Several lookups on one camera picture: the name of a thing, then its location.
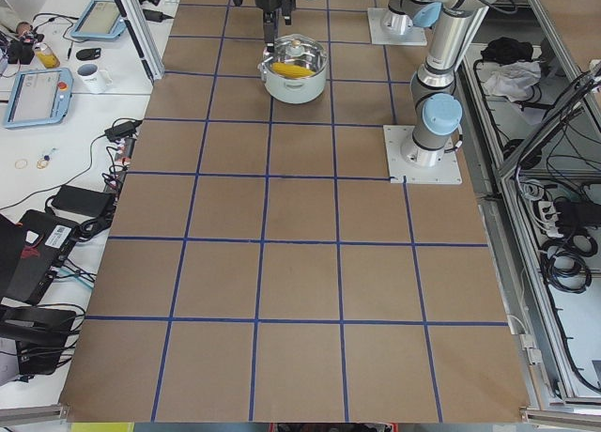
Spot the far teach pendant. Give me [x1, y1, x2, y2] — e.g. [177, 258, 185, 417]
[70, 0, 126, 40]

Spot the black power brick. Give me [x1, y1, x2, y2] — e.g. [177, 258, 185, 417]
[51, 185, 115, 218]

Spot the yellow corn cob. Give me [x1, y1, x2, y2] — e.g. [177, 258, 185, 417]
[271, 62, 315, 79]

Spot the brown paper table mat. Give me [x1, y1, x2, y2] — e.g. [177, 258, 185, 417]
[61, 0, 528, 423]

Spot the teach pendant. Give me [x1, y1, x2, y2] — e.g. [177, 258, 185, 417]
[3, 68, 73, 129]
[70, 0, 126, 40]

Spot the near teach pendant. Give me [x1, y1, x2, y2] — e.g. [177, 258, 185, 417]
[3, 68, 73, 129]

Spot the black power adapter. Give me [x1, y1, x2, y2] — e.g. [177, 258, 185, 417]
[104, 120, 143, 142]

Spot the white mug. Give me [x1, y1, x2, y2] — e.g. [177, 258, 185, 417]
[77, 63, 113, 94]

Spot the pale green electric pot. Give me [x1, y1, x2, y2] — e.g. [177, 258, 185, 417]
[258, 58, 329, 104]

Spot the black cloth bundle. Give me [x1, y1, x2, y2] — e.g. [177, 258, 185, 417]
[481, 37, 533, 65]

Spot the aluminium frame post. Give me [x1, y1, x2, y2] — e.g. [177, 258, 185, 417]
[114, 0, 164, 84]

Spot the white crumpled cloth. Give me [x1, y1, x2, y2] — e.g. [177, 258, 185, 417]
[483, 62, 541, 101]

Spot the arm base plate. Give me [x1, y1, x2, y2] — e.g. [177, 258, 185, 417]
[367, 8, 427, 47]
[383, 125, 462, 185]

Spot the black laptop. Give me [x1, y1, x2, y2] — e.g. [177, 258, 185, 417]
[6, 209, 79, 305]

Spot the glass pot lid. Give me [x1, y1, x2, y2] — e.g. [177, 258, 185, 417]
[257, 34, 328, 79]

